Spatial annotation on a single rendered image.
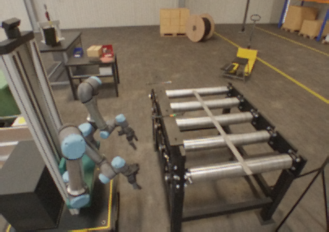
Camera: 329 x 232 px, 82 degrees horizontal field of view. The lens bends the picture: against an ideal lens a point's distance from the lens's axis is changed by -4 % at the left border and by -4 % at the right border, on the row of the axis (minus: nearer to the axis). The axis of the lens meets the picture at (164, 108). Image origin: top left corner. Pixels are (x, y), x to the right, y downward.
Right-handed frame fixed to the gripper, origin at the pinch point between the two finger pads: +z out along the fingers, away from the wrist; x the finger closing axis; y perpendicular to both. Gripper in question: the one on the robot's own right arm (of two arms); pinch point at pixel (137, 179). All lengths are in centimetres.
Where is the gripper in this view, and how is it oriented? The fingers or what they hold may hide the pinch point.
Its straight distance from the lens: 160.2
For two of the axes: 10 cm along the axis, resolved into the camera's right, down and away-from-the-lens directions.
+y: -8.9, 4.5, 0.4
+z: 3.5, 6.4, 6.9
